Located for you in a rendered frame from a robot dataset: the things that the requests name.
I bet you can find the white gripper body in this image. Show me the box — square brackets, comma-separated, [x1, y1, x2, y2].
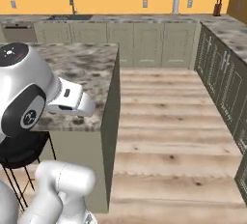
[76, 91, 96, 118]

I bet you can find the kitchen island with marble top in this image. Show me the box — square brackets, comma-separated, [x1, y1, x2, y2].
[28, 42, 122, 214]

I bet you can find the black round stool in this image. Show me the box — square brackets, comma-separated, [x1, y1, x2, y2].
[0, 130, 58, 213]

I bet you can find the pale green base cupboard run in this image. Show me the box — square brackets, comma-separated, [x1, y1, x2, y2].
[33, 20, 203, 70]

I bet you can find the dark sink basin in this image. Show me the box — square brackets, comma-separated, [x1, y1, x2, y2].
[47, 14, 95, 22]

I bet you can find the metal tap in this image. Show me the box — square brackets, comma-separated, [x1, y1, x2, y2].
[69, 0, 78, 16]

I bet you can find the white paper towel roll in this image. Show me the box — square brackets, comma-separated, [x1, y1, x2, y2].
[171, 0, 181, 14]

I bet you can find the dark green base cupboard run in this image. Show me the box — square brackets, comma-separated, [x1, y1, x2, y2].
[193, 20, 247, 205]

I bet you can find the dark red knife block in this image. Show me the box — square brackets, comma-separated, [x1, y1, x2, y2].
[212, 0, 224, 17]

